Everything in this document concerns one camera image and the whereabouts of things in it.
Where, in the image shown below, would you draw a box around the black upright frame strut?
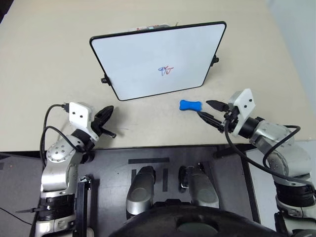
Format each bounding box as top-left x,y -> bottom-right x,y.
75,174 -> 92,237

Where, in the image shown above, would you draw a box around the white whiteboard with black frame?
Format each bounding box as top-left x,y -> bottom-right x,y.
89,21 -> 227,102

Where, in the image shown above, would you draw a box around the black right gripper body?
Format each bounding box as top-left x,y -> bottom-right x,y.
221,104 -> 240,135

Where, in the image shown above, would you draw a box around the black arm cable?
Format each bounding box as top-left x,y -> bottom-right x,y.
39,103 -> 86,171
224,122 -> 316,194

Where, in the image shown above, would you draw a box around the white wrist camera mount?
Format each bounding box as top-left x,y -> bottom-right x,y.
227,88 -> 256,137
69,101 -> 98,142

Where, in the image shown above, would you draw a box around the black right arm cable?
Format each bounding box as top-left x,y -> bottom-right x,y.
224,122 -> 316,194

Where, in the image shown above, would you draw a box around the printed items behind whiteboard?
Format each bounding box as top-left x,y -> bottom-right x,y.
127,22 -> 179,32

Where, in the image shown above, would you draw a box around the silver right robot leg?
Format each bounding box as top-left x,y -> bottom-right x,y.
178,165 -> 221,211

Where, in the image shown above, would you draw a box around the black rounded robot torso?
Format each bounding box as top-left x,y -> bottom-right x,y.
108,198 -> 281,237

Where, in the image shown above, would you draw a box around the silver left robot leg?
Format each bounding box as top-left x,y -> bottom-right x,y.
125,166 -> 157,221

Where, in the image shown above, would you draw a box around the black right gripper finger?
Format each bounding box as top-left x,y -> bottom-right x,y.
205,99 -> 230,112
196,111 -> 225,131

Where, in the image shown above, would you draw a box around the blue bone-shaped eraser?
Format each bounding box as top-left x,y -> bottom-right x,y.
179,99 -> 203,112

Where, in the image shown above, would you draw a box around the black zip tie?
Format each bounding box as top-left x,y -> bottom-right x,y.
14,206 -> 43,214

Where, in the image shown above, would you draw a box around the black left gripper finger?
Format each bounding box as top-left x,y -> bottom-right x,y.
95,105 -> 115,125
99,126 -> 117,139

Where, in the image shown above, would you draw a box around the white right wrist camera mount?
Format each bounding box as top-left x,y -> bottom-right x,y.
227,88 -> 256,137

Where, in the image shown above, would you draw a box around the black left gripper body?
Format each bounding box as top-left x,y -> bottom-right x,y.
90,115 -> 105,138

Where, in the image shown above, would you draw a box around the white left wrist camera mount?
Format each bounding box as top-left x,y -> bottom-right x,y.
69,101 -> 98,142

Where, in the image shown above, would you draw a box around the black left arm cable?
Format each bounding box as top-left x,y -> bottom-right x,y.
39,103 -> 86,171

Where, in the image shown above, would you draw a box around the silver robot leg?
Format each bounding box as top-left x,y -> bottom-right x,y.
178,165 -> 221,211
125,166 -> 157,221

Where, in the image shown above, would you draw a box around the thin black floor cable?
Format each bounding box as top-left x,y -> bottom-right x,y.
0,206 -> 33,226

